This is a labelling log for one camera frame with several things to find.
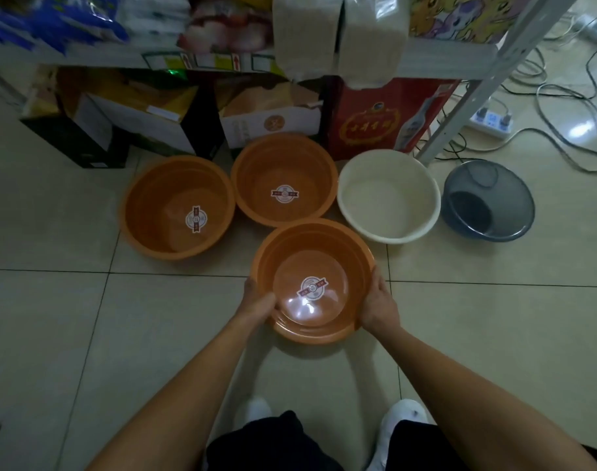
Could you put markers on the person's black shorts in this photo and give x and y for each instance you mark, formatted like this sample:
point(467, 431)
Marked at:
point(274, 446)

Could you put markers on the white striped package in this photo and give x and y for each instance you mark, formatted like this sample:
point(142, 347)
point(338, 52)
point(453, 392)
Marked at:
point(151, 17)

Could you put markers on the person's left hand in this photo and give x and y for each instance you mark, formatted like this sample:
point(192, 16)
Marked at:
point(252, 308)

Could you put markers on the pile of blue packets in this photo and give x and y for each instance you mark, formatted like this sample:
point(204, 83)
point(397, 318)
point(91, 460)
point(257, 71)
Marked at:
point(53, 19)

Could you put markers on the grey power strip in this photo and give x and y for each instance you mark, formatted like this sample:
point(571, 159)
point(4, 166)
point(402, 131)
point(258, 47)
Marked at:
point(595, 26)

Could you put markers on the person's left thumb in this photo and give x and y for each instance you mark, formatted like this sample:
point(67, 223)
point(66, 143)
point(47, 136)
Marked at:
point(266, 302)

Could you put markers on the orange and white open carton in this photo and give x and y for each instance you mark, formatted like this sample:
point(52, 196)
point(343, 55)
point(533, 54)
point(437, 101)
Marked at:
point(141, 117)

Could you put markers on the pink and white package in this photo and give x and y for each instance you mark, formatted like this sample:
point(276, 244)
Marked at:
point(225, 24)

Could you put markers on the red cardboard gift box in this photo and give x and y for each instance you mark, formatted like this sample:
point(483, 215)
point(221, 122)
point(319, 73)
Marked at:
point(367, 122)

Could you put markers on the person's white right shoe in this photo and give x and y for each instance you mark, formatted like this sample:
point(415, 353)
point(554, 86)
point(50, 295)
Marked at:
point(396, 421)

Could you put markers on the person's right forearm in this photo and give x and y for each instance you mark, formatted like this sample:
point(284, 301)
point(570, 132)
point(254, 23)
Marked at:
point(465, 402)

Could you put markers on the person's right hand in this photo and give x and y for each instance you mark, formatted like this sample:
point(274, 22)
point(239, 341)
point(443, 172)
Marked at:
point(382, 308)

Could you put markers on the grey-blue translucent basin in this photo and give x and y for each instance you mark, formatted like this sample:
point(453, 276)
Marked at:
point(489, 205)

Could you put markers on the black cardboard box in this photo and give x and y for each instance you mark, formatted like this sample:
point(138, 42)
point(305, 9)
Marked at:
point(78, 142)

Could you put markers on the white metal shelf rack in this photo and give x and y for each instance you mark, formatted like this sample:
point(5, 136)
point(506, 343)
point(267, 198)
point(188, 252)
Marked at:
point(475, 88)

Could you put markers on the white power strip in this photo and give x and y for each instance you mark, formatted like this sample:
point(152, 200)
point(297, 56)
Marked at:
point(492, 123)

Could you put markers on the person's right thumb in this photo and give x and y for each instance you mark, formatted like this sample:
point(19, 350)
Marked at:
point(372, 296)

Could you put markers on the person's left forearm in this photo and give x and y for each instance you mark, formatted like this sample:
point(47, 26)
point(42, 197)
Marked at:
point(181, 402)

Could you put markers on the cartoon print package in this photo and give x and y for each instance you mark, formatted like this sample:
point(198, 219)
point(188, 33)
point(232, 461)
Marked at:
point(455, 17)

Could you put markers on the white wrapped package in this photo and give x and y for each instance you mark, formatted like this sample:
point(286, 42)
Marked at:
point(374, 39)
point(306, 34)

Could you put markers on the orange plastic basin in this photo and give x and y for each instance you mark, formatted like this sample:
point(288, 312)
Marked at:
point(171, 210)
point(284, 171)
point(311, 259)

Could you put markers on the white plastic basin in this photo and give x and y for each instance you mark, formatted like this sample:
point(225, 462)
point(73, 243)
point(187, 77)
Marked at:
point(389, 201)

